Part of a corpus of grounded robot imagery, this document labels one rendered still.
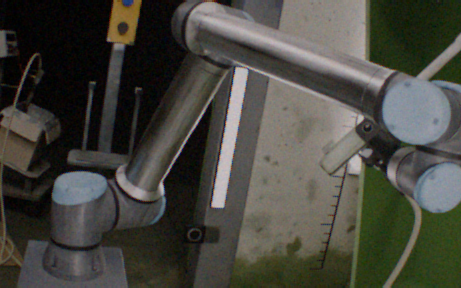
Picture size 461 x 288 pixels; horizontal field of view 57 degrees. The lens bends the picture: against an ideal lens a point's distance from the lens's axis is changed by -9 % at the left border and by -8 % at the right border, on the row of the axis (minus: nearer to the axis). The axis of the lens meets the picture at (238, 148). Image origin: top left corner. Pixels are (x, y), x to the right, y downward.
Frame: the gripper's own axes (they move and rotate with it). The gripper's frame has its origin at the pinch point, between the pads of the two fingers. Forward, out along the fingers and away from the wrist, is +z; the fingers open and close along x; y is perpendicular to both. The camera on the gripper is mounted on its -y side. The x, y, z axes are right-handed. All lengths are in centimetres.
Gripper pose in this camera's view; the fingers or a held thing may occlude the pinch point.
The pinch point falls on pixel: (368, 142)
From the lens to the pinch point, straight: 112.6
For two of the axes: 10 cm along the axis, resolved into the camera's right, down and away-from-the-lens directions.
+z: -0.6, -2.0, 9.8
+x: 7.2, -6.8, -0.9
